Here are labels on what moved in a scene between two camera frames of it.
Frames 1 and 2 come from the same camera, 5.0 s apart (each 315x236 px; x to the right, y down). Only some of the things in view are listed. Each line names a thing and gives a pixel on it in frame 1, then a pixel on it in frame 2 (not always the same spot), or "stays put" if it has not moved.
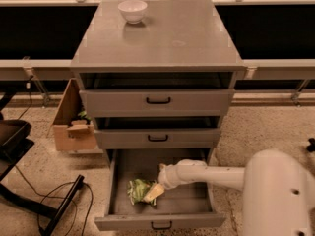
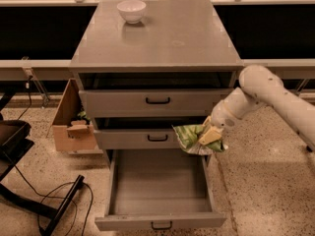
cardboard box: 73,128 stays put
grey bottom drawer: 183,206 stays put
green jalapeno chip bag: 137,190 -> 187,136
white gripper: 167,177 -> 221,116
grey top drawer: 200,93 stays put
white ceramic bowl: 132,10 stays put
